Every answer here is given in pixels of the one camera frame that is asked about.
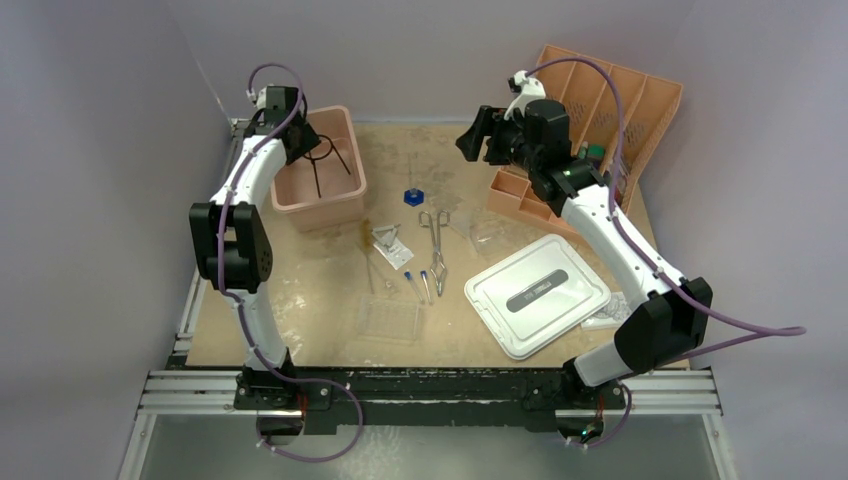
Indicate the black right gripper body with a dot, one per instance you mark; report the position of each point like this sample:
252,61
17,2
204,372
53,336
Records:
507,136

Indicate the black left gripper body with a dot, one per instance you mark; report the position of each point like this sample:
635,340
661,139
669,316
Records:
307,139

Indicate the graduated cylinder blue base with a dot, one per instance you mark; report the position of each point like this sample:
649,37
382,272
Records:
413,196

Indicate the brown bristle tube brush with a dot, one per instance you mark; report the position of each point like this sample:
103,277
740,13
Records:
365,246

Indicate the metal crucible tongs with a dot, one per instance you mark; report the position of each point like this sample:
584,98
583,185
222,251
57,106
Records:
434,222

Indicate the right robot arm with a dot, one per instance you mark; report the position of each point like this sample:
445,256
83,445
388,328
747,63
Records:
666,321

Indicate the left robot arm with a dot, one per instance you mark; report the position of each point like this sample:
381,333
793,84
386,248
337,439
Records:
231,246

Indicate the pink plastic bin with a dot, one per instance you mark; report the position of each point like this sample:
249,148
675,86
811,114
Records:
328,187

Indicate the clear plastic funnel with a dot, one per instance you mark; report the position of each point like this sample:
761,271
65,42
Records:
461,221

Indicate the green eraser block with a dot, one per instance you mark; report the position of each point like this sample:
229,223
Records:
595,152

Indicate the pink four-slot file organizer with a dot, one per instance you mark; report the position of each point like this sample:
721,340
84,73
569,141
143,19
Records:
650,103

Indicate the clay pipe triangle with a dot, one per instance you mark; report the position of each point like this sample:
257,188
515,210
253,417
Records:
385,236

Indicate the white paper packet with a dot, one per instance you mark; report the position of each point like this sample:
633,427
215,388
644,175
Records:
397,254

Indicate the white plastic lid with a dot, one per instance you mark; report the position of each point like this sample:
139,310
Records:
536,295

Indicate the printed paper sheet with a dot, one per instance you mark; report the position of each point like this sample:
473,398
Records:
611,316

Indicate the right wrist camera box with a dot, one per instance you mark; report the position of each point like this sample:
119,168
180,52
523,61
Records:
526,86

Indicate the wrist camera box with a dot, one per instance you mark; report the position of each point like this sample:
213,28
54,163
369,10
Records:
257,97
526,86

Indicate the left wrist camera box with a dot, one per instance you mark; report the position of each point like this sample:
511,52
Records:
257,97

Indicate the aluminium frame rail base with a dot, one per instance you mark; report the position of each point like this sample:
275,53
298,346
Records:
450,405

